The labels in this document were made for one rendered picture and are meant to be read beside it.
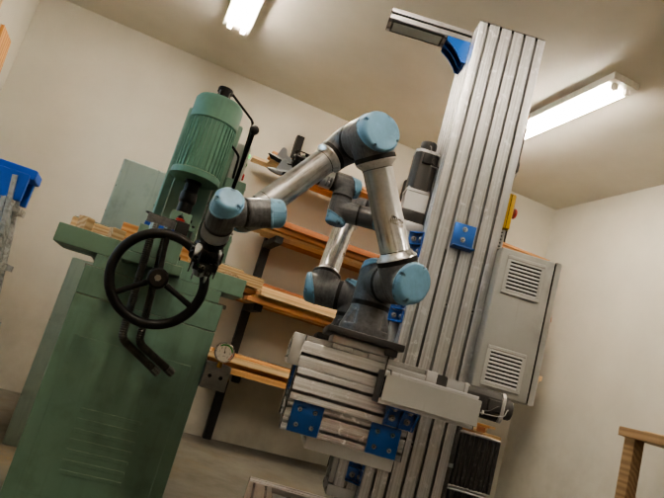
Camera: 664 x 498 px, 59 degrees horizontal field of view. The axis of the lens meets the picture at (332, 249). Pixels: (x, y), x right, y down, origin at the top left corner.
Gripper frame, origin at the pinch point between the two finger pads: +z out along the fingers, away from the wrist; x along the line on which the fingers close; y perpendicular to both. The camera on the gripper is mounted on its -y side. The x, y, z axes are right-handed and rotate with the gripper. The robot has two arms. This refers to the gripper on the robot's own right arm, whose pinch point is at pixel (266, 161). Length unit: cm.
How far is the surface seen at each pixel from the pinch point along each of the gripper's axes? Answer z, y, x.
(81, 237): 47, -32, 35
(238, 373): -42, -183, -109
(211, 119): 22.5, 6.5, -3.6
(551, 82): -156, 57, -151
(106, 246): 40, -32, 35
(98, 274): 39, -39, 40
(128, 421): 16, -70, 64
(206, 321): 4, -43, 43
